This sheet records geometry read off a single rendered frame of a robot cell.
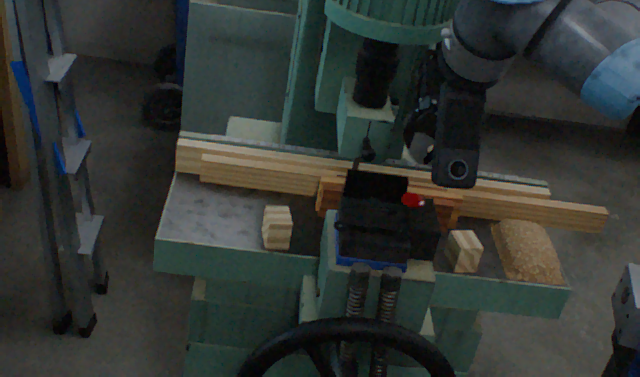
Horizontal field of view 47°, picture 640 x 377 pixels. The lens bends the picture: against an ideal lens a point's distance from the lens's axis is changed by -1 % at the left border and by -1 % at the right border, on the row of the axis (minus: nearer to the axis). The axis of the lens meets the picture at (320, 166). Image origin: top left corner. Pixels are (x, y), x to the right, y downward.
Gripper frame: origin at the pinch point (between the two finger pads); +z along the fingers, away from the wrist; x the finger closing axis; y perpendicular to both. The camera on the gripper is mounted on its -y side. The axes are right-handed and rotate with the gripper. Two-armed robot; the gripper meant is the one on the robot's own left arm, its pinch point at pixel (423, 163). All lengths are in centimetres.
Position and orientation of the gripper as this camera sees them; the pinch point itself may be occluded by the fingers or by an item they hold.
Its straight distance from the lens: 95.9
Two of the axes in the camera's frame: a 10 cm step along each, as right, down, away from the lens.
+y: 0.8, -8.7, 4.8
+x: -9.9, -1.4, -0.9
